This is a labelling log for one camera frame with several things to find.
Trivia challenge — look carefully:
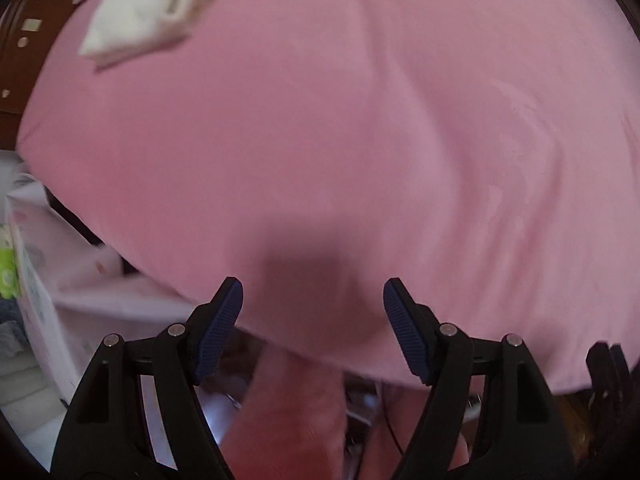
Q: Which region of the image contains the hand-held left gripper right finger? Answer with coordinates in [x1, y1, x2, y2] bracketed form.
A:
[382, 277, 581, 480]

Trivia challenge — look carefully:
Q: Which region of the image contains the dark wooden headboard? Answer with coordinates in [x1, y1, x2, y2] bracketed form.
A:
[0, 0, 96, 151]

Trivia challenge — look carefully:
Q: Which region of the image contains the green packet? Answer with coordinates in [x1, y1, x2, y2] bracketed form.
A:
[0, 245, 21, 301]

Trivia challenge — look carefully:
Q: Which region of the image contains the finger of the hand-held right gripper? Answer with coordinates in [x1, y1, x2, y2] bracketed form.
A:
[585, 341, 632, 401]

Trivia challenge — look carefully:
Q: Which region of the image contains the white fluffy cardigan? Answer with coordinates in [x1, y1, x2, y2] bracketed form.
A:
[79, 0, 233, 72]

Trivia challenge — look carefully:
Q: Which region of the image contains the black cable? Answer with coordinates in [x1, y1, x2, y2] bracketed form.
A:
[377, 382, 406, 461]

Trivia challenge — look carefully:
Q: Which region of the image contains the white printed storage box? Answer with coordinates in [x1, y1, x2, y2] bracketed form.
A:
[0, 157, 201, 461]

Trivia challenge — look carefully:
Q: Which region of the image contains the pink bed blanket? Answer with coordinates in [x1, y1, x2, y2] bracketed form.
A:
[14, 0, 640, 393]

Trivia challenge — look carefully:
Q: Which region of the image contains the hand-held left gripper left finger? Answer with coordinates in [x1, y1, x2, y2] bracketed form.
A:
[50, 276, 245, 480]

